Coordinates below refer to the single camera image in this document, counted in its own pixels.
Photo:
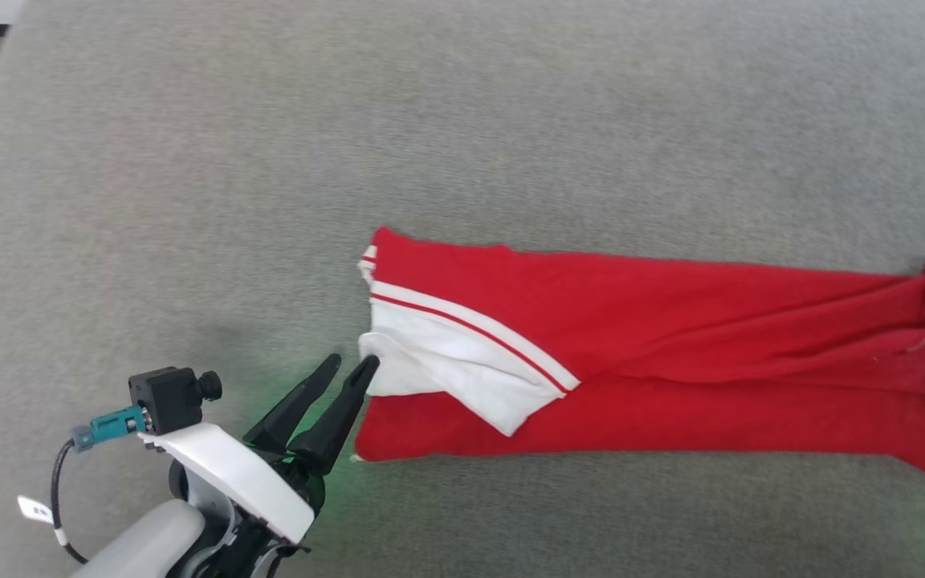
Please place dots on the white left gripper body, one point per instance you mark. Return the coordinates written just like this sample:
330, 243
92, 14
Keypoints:
238, 474

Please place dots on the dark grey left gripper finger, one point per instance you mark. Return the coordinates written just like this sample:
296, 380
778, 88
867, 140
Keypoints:
294, 405
334, 421

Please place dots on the red and white garment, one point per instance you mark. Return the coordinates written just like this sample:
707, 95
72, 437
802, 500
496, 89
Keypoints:
671, 321

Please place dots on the grey fabric sofa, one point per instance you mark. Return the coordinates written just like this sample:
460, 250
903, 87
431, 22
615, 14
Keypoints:
462, 120

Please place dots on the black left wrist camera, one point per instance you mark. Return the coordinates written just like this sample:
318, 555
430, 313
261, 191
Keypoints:
165, 397

